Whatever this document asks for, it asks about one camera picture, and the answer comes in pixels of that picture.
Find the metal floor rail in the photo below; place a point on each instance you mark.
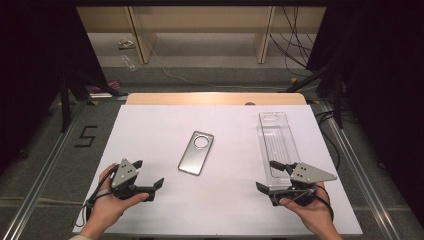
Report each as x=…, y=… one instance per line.
x=35, y=190
x=370, y=200

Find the clear plastic packaging box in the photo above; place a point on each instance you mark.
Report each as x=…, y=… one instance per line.
x=278, y=146

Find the black metal stand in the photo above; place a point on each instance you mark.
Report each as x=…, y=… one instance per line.
x=338, y=100
x=65, y=106

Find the grey phone case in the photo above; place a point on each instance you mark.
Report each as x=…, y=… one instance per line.
x=194, y=161

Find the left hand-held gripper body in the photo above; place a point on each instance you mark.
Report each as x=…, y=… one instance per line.
x=125, y=172

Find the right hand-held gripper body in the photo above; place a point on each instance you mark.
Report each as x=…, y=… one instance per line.
x=308, y=174

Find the person's right hand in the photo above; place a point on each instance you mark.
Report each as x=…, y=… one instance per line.
x=313, y=210

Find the clear plastic item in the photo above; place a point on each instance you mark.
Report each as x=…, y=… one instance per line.
x=128, y=63

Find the white flat item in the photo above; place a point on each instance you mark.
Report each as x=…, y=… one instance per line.
x=100, y=95

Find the white table sheet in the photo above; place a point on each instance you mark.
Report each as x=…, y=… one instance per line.
x=226, y=203

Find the person's left hand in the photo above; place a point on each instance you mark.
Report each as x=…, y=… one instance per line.
x=106, y=203

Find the black curtain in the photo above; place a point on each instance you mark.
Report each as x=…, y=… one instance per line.
x=383, y=83
x=30, y=66

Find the yellow tape piece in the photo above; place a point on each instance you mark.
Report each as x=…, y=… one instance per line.
x=94, y=102
x=293, y=80
x=315, y=101

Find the light wooden shelf unit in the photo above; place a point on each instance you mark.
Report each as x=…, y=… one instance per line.
x=200, y=20

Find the pink item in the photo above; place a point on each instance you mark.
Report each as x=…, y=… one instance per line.
x=113, y=84

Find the small grey item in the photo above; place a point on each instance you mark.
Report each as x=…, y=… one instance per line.
x=126, y=43

